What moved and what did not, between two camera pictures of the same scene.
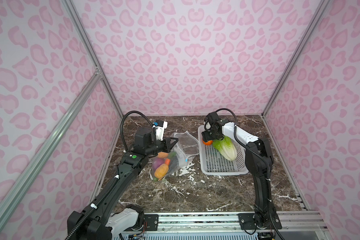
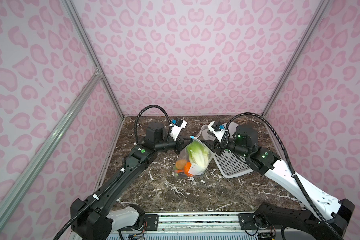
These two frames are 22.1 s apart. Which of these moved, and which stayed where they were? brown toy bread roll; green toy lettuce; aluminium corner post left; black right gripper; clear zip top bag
Moved: brown toy bread roll; black right gripper; clear zip top bag; green toy lettuce
Stayed: aluminium corner post left
